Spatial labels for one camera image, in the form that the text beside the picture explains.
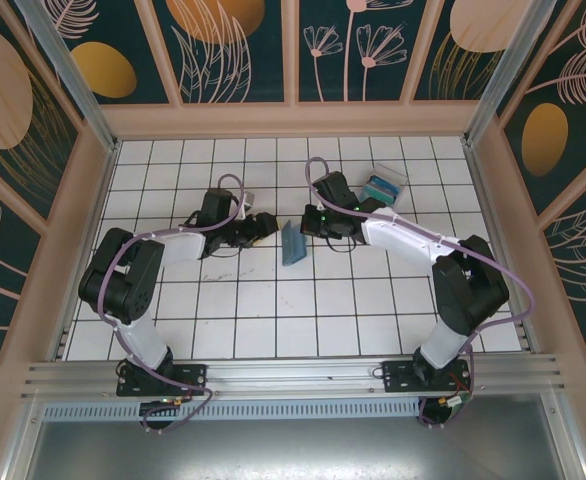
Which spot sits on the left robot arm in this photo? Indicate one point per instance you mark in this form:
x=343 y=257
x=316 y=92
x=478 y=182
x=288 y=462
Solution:
x=123 y=280

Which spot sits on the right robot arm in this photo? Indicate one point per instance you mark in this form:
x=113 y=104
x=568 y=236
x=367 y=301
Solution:
x=468 y=295

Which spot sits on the aluminium frame post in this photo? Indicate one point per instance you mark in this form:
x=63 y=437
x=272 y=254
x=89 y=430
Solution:
x=513 y=65
x=68 y=75

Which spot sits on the blue leather card holder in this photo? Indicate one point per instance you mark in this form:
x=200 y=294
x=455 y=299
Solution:
x=293 y=245

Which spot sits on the aluminium side rail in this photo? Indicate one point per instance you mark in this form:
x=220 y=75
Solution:
x=484 y=200
x=100 y=197

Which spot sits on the aluminium mounting rail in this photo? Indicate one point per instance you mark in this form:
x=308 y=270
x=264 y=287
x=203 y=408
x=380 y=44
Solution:
x=293 y=370

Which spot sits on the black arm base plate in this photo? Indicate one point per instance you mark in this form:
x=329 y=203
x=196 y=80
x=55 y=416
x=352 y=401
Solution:
x=193 y=377
x=398 y=375

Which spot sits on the clear plastic card box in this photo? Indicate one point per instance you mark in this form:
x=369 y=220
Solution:
x=383 y=185

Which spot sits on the teal credit card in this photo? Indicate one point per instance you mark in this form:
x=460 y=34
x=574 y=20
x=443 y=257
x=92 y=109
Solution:
x=379 y=192

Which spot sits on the grey metal shelf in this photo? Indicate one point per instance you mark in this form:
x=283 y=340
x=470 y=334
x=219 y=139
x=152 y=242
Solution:
x=293 y=450

